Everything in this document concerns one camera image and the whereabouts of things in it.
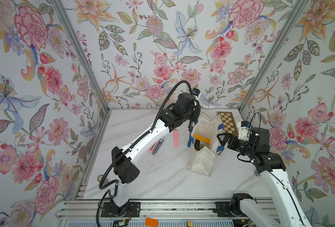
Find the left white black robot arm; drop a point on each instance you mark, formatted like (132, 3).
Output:
(123, 169)

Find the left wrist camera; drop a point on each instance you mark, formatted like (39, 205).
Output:
(196, 93)

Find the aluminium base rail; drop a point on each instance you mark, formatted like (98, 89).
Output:
(163, 209)

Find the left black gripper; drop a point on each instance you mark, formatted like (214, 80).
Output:
(195, 112)

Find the black art knife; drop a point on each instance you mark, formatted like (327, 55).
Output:
(190, 126)

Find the yellow slim art knife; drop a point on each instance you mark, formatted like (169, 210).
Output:
(201, 138)

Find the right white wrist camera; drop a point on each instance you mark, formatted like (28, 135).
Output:
(243, 130)

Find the black yellow utility knife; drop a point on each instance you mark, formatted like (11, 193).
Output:
(197, 145)

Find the wooden chessboard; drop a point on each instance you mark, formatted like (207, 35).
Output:
(228, 122)

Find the grey art knife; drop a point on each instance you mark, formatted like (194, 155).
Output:
(156, 149)

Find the light pink art knife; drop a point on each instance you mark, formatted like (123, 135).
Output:
(176, 138)

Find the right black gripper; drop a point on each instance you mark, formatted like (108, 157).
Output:
(233, 139)

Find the small tape roll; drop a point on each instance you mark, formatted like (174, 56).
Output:
(100, 178)

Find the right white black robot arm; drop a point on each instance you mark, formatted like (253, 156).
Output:
(272, 170)

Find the white Doraemon canvas pouch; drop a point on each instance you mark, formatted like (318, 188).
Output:
(202, 162)

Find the orange tag on rail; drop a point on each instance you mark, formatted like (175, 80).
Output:
(150, 222)

